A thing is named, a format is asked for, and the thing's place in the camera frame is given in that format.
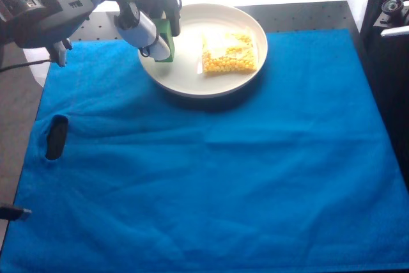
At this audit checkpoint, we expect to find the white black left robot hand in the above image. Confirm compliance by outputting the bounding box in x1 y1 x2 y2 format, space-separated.
111 0 183 61

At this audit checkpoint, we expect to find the green block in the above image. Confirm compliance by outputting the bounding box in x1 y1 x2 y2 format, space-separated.
152 19 176 63

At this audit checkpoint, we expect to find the bag of yellow corn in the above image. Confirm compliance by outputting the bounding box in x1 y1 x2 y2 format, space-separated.
199 31 259 77

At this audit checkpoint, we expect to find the white round bowl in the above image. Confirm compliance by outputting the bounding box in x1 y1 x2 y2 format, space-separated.
139 3 268 98

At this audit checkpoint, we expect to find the blue cloth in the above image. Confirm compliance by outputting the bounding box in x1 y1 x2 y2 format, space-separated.
0 28 409 273

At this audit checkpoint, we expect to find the black USB plug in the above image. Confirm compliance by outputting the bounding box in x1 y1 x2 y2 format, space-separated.
0 204 33 222

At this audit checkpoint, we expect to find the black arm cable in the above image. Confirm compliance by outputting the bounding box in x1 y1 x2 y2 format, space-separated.
0 58 52 73

